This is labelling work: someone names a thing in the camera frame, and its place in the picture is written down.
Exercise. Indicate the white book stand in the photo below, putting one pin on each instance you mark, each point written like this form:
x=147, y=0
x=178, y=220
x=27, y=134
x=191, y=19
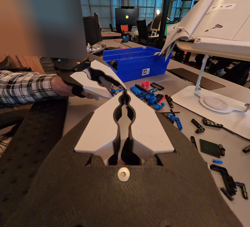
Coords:
x=187, y=102

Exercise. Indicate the small brick assembly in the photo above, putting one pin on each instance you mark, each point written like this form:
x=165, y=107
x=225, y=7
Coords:
x=117, y=92

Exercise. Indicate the blue curved panel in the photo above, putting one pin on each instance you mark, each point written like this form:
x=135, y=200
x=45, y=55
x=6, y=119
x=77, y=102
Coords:
x=134, y=90

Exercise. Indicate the teal bucket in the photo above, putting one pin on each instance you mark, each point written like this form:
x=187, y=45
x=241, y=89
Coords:
x=126, y=39

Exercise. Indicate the blue pin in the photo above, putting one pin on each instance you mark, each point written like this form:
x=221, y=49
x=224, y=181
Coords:
x=217, y=161

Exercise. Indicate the red translucent rim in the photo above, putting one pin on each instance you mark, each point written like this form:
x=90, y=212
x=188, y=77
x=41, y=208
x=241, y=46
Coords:
x=145, y=84

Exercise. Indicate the medium black axle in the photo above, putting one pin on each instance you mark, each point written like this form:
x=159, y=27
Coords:
x=170, y=112

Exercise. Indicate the blue angled beam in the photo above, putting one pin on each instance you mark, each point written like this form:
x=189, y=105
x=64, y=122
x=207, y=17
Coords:
x=176, y=121

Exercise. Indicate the grey desk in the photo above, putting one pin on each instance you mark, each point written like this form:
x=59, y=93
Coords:
x=230, y=146

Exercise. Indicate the blue wheel rim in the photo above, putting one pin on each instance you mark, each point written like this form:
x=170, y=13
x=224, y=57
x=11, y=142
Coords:
x=151, y=98

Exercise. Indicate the person's left forearm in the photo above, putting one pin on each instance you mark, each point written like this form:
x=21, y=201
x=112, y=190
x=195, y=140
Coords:
x=29, y=86

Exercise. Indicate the person's left hand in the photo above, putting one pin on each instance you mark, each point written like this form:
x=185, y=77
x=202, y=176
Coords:
x=60, y=86

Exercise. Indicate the black curved panel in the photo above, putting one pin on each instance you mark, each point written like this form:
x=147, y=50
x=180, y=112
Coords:
x=157, y=86

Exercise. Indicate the black angled beam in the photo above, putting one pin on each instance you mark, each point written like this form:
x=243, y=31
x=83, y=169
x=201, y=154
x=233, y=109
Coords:
x=198, y=125
x=224, y=180
x=212, y=123

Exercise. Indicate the dark fabric partition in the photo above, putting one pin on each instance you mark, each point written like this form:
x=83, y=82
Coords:
x=92, y=29

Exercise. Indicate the black pin connector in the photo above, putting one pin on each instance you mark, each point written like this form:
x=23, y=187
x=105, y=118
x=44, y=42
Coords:
x=246, y=148

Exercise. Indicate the black office chair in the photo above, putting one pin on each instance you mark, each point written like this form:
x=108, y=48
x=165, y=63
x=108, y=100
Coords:
x=142, y=31

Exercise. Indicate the long black holed beam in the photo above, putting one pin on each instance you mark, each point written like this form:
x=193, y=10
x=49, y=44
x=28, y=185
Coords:
x=143, y=88

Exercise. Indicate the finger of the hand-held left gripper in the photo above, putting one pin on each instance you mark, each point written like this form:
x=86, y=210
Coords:
x=86, y=80
x=106, y=70

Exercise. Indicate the red axle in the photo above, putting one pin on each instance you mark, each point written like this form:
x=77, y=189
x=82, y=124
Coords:
x=161, y=99

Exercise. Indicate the instruction booklet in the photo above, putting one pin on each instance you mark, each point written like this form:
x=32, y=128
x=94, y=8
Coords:
x=224, y=20

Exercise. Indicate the blue storage bin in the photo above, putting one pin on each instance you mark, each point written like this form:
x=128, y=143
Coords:
x=132, y=68

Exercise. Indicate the black elbow connector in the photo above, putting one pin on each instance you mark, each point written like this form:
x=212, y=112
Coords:
x=242, y=189

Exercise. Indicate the short black holed beam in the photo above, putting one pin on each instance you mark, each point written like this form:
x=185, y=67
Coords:
x=193, y=142
x=168, y=118

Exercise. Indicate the black perforated panel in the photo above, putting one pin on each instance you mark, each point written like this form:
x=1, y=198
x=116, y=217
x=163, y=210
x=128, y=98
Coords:
x=39, y=117

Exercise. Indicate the orange chair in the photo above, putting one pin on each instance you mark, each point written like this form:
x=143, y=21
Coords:
x=124, y=28

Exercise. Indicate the blue fender piece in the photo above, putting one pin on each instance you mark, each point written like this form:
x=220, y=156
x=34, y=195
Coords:
x=159, y=105

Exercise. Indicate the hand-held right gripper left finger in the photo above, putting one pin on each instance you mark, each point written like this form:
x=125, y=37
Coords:
x=97, y=133

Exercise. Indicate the dark wall monitor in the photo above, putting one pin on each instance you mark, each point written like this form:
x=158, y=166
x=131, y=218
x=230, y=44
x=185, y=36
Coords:
x=127, y=17

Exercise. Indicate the black steel pole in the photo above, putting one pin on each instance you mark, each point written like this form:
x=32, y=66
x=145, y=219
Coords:
x=166, y=12

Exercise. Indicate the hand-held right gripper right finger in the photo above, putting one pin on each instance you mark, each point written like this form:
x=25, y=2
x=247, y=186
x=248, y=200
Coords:
x=152, y=133

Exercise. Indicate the person's plaid shirt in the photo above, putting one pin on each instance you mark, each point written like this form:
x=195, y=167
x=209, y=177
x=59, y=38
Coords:
x=3, y=143

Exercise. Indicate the black rubber tire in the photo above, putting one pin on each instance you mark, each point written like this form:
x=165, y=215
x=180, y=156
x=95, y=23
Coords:
x=113, y=65

